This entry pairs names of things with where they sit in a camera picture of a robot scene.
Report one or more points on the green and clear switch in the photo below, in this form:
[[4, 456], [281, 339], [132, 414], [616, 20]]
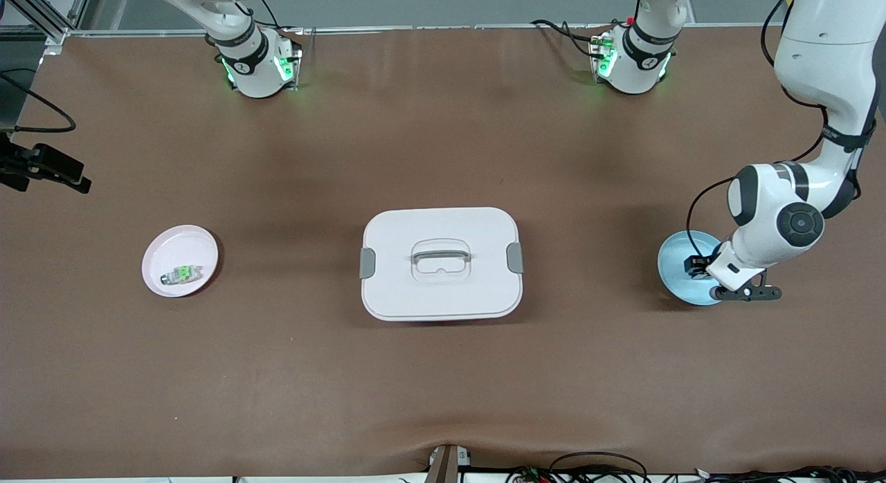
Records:
[[181, 273]]

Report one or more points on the pink round plate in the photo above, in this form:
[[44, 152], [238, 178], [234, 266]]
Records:
[[173, 246]]

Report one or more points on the brown table mat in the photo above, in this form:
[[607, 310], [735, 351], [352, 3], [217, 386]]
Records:
[[443, 386]]

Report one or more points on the blue round plate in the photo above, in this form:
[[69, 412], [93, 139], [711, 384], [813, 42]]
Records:
[[673, 279]]

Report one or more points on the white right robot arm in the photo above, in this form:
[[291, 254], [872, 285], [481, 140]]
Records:
[[249, 61]]

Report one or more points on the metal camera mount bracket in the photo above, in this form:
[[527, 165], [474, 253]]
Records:
[[443, 466]]

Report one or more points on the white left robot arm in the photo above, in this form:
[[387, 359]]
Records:
[[824, 61]]

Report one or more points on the white lidded box grey latches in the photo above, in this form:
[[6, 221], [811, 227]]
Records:
[[443, 296]]

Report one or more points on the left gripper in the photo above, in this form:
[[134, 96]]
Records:
[[700, 265]]

